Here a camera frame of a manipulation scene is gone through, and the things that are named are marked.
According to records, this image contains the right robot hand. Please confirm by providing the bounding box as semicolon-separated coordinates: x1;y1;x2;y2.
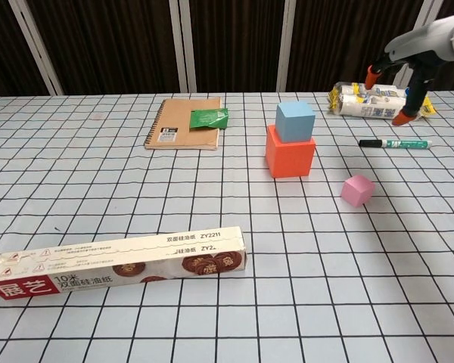
365;14;454;128

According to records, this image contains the blue foam cube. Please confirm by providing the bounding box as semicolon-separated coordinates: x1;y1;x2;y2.
275;101;316;144

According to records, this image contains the small pink foam cube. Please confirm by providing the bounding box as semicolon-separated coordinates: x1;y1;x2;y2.
340;174;376;208

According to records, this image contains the white yellow snack bag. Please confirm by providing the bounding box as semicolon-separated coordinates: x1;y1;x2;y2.
327;81;438;122

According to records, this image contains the green white marker pen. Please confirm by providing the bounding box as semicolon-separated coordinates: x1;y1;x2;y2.
358;138;433;150

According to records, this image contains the large orange foam cube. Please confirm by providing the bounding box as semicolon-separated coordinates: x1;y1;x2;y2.
265;124;318;179

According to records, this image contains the green foil packet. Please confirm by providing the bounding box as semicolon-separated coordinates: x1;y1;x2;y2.
188;107;230;132

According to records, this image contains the brown spiral notebook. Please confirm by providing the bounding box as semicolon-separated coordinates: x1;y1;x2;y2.
143;96;223;151

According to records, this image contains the dark folding partition screen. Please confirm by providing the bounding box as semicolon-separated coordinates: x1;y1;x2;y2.
0;0;454;96

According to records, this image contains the long baking paper box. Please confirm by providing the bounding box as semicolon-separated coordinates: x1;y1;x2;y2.
0;225;247;302

